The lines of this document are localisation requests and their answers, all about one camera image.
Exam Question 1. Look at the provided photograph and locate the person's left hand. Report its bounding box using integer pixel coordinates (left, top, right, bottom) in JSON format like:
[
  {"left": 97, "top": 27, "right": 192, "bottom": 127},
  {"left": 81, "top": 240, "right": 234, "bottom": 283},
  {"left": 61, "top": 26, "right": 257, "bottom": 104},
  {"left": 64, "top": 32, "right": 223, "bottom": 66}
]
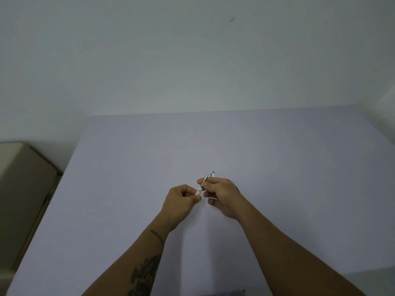
[{"left": 156, "top": 184, "right": 202, "bottom": 233}]

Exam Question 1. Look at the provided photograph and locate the beige cabinet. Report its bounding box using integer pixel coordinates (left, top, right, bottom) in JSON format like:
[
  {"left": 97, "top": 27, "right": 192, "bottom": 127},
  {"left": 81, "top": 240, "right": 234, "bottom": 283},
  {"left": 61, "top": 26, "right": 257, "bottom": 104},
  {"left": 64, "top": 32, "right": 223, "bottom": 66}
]
[{"left": 0, "top": 142, "right": 64, "bottom": 278}]

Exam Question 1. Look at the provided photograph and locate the person's right forearm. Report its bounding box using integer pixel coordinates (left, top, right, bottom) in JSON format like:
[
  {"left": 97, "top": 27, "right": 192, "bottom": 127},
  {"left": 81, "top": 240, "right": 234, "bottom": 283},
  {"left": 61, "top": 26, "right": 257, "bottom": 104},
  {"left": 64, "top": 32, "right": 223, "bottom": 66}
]
[{"left": 236, "top": 199, "right": 368, "bottom": 296}]

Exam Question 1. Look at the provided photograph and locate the person's right hand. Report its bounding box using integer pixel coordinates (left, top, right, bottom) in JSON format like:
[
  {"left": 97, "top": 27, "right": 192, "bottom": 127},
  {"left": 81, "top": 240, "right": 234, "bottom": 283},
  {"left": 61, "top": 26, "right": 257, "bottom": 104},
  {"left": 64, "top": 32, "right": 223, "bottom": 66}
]
[{"left": 197, "top": 176, "right": 248, "bottom": 220}]

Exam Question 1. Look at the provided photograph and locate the person's left forearm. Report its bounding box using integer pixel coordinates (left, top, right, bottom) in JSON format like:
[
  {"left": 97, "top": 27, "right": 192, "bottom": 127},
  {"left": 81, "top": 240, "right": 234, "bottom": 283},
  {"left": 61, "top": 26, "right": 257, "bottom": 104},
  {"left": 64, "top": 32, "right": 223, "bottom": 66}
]
[{"left": 81, "top": 212, "right": 178, "bottom": 296}]

